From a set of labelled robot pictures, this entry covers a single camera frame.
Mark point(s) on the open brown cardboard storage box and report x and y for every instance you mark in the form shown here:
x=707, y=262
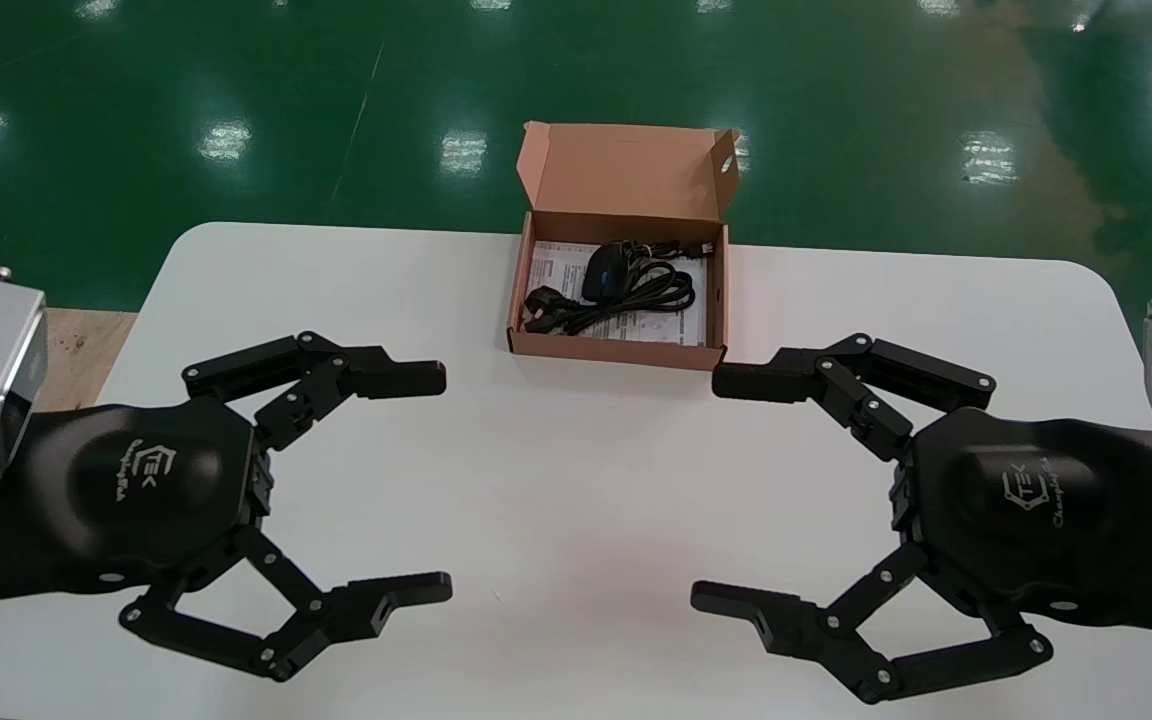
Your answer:
x=626, y=175

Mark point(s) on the printed white paper sheet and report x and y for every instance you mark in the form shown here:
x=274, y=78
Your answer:
x=666, y=325

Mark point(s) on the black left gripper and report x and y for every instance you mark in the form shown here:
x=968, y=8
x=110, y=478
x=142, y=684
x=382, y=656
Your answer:
x=136, y=490

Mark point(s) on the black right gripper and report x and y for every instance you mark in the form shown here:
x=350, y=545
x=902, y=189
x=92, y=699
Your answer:
x=1036, y=510

